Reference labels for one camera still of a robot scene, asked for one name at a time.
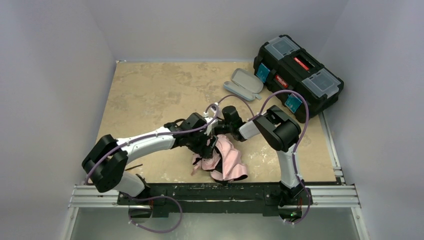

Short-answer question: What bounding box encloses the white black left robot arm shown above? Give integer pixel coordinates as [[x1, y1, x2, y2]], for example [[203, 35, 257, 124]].
[[81, 112, 218, 197]]

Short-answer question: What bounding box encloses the black toolbox with clear lids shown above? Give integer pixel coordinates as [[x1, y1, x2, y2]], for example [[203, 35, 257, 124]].
[[253, 34, 344, 123]]

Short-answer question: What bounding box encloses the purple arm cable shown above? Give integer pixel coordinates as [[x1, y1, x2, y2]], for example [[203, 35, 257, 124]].
[[216, 90, 312, 226], [84, 103, 221, 185]]

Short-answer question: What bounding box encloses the pink and black folding umbrella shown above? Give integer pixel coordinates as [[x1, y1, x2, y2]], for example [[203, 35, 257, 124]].
[[191, 134, 248, 184]]

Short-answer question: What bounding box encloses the aluminium rail frame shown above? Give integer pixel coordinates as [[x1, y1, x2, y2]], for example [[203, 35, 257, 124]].
[[62, 182, 369, 240]]

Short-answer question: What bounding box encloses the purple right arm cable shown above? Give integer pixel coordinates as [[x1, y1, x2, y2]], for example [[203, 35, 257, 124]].
[[216, 90, 312, 226]]

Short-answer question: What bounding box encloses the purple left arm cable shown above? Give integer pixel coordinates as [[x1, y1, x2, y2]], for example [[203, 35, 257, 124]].
[[84, 103, 221, 185]]

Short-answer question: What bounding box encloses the light blue glasses case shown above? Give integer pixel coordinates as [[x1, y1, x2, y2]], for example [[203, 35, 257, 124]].
[[223, 68, 264, 101]]

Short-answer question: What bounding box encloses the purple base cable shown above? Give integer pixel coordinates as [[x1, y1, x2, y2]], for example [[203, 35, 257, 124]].
[[127, 193, 184, 233]]

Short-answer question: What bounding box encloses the orange and black tool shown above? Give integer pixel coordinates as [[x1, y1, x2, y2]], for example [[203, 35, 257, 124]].
[[125, 164, 143, 171]]

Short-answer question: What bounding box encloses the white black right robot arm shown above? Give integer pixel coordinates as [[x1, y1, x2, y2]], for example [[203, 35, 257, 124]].
[[212, 105, 305, 201]]

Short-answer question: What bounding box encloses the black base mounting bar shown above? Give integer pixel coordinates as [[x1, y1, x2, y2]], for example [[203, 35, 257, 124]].
[[117, 182, 312, 220]]

